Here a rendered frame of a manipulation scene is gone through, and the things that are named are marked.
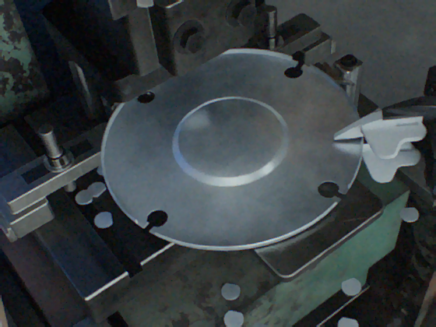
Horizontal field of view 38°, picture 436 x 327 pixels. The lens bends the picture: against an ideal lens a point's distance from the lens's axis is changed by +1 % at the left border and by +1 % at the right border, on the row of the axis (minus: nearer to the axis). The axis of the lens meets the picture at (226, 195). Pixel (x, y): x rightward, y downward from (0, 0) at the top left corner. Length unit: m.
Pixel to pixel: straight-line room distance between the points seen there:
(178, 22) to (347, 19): 1.59
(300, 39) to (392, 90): 1.06
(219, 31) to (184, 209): 0.18
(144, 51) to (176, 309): 0.30
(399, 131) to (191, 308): 0.31
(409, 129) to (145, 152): 0.29
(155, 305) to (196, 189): 0.16
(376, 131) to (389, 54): 1.36
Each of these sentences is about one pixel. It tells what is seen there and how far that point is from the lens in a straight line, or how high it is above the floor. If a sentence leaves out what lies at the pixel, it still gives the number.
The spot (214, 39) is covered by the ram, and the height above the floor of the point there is 0.92.
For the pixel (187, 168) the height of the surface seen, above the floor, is 0.79.
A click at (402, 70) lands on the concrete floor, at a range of 1.99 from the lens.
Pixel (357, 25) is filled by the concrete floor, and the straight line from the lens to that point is 2.14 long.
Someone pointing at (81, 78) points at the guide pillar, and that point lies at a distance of 0.79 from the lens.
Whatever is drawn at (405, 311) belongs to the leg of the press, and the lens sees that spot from 1.12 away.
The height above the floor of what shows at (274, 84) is 0.79.
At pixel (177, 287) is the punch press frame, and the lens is 0.77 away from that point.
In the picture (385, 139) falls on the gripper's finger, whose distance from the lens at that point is 0.68.
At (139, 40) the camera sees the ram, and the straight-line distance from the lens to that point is 0.61.
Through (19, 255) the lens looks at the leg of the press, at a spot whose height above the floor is 0.62.
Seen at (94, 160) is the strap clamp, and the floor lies 0.75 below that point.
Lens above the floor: 1.31
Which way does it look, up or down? 53 degrees down
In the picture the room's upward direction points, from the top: 6 degrees counter-clockwise
